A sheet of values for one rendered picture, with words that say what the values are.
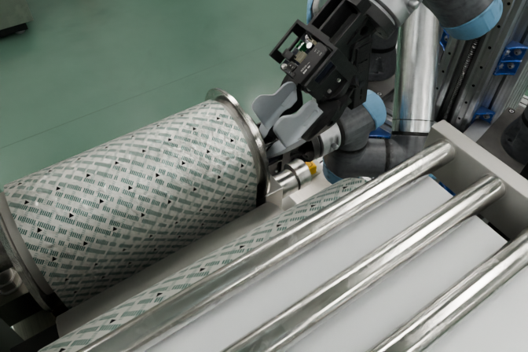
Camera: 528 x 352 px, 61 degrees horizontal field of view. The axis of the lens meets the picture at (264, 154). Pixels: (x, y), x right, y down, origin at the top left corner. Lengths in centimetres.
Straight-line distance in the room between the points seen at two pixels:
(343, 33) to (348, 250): 31
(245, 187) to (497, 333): 33
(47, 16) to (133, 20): 62
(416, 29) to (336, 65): 41
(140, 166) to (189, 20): 282
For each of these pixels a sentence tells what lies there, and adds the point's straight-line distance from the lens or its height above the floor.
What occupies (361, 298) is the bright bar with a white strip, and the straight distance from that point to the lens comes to 24.
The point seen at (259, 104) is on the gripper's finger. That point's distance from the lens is 55.
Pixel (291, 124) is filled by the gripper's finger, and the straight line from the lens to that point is 53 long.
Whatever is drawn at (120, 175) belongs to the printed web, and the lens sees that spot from 47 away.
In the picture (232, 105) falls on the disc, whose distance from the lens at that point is 51.
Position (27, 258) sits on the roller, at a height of 128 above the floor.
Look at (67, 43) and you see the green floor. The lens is 325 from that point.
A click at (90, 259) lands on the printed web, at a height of 126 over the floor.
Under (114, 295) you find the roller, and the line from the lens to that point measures 49.
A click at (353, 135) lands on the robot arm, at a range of 78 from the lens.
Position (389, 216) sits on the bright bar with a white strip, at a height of 144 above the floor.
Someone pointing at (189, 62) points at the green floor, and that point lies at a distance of 286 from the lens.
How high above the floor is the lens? 165
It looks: 47 degrees down
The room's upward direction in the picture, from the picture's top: straight up
